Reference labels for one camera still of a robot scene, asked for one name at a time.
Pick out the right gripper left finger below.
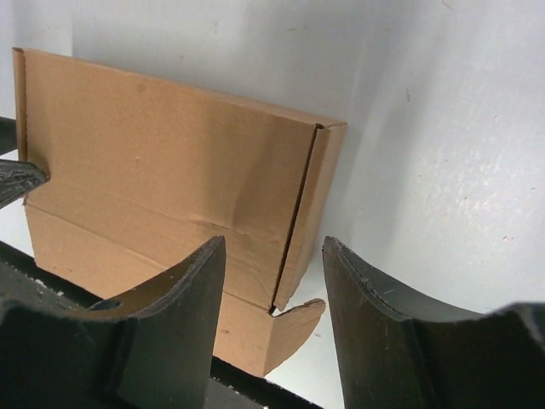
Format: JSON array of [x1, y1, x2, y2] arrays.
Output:
[[0, 234, 227, 409]]

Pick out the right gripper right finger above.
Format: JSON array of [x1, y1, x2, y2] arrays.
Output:
[[323, 236, 544, 408]]

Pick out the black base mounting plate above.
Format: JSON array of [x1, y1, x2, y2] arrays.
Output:
[[0, 114, 324, 409]]

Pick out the brown cardboard box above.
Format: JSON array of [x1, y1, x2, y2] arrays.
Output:
[[13, 49, 347, 377]]

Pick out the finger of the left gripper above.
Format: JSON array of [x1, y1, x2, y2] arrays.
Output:
[[0, 159, 48, 208]]

